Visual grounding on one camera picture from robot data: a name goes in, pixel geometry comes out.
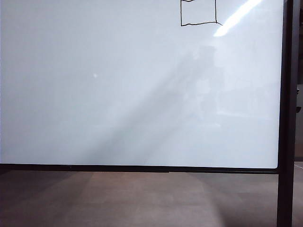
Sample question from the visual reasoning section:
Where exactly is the black table edge strip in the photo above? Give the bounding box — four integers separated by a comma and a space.
0, 166, 169, 173

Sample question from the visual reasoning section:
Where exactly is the white whiteboard with black frame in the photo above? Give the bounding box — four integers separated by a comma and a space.
0, 0, 285, 175

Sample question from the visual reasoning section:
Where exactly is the black whiteboard stand post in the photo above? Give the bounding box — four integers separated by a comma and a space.
276, 0, 296, 227

